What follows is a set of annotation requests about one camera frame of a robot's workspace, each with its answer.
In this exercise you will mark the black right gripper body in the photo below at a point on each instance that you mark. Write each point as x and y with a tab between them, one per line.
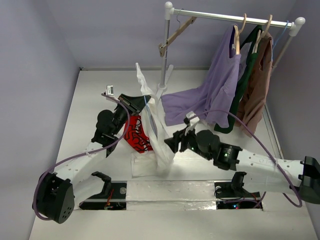
182	142

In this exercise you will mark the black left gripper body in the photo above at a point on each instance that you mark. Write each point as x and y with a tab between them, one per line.
132	109

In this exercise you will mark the light blue wire hanger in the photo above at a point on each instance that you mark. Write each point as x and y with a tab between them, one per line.
151	119

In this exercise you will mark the white t shirt red print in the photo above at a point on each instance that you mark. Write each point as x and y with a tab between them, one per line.
150	156

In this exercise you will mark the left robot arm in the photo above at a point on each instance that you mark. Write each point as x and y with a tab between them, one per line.
54	198

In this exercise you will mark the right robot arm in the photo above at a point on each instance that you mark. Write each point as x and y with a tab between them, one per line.
253	172

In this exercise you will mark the purple t shirt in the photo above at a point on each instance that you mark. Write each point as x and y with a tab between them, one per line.
176	105

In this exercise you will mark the beige wooden clip hanger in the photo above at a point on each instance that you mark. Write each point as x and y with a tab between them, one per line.
162	47

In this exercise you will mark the brown t shirt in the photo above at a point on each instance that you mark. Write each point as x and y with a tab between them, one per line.
250	110

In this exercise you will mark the dark green t shirt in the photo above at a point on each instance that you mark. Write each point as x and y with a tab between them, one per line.
243	80

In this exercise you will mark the wooden hanger with purple shirt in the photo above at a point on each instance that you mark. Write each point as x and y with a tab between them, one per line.
237	33

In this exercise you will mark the wooden hanger with green shirt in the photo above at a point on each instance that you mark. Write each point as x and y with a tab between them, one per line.
262	34

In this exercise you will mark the white metal clothes rack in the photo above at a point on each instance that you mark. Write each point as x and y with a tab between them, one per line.
293	27

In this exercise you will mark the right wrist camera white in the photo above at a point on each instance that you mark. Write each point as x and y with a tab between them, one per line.
191	120

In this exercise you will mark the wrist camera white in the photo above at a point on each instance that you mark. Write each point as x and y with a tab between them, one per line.
191	120
109	93

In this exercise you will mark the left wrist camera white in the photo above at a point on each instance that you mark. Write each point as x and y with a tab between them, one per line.
109	93

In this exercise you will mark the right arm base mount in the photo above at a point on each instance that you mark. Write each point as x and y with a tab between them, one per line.
231	195

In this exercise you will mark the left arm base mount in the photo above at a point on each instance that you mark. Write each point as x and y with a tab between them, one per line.
112	196

